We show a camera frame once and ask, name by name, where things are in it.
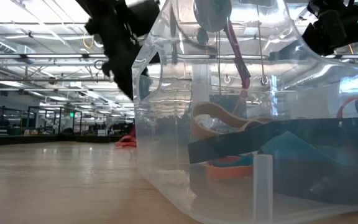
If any orange-red rubber band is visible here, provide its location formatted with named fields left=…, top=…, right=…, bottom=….
left=114, top=124, right=137, bottom=149

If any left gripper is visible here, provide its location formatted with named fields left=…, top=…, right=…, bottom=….
left=75, top=0, right=161, bottom=101

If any orange wide rubber band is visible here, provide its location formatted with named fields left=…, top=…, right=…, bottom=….
left=205, top=155, right=255, bottom=181

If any red desk lamp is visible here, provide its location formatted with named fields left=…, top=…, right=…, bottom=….
left=193, top=0, right=252, bottom=116

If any blue wide rubber band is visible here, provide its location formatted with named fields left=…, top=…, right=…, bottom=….
left=211, top=130, right=356, bottom=168

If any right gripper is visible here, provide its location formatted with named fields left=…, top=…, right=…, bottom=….
left=268, top=0, right=358, bottom=62

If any black background workstation frame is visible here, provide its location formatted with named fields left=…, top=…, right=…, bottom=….
left=26, top=105, right=83, bottom=136

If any clear plastic bin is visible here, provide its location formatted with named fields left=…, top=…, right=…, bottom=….
left=131, top=0, right=358, bottom=224

